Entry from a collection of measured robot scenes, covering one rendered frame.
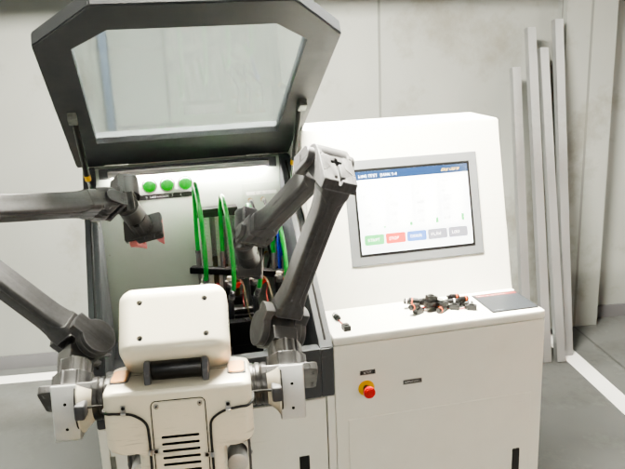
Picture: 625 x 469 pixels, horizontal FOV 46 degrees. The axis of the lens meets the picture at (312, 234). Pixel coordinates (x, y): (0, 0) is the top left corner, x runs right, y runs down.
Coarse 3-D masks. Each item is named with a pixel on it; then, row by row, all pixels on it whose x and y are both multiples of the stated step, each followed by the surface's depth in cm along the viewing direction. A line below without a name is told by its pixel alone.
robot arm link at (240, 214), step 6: (240, 210) 190; (246, 210) 188; (252, 210) 189; (234, 216) 191; (240, 216) 189; (246, 216) 187; (234, 222) 190; (240, 222) 188; (234, 228) 190; (240, 228) 180; (240, 234) 180; (240, 240) 182; (258, 246) 185; (264, 246) 185
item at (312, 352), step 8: (312, 344) 221; (256, 352) 217; (264, 352) 217; (304, 352) 217; (312, 352) 217; (248, 360) 213; (256, 360) 214; (264, 360) 214; (312, 360) 218; (320, 360) 219; (320, 368) 219; (320, 376) 220; (320, 384) 221; (312, 392) 221; (320, 392) 221
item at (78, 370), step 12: (60, 360) 147; (72, 360) 146; (84, 360) 148; (60, 372) 144; (72, 372) 144; (84, 372) 145; (60, 384) 142; (84, 384) 143; (96, 384) 143; (48, 396) 143; (48, 408) 146
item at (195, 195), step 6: (192, 186) 233; (192, 192) 237; (198, 192) 220; (192, 198) 240; (198, 198) 217; (198, 204) 215; (198, 210) 214; (198, 216) 213; (204, 228) 212; (198, 234) 247; (204, 234) 211; (198, 240) 247; (204, 240) 210; (198, 246) 248; (204, 246) 210; (198, 252) 248; (204, 252) 210; (204, 258) 211; (204, 264) 211; (204, 270) 213; (204, 276) 215
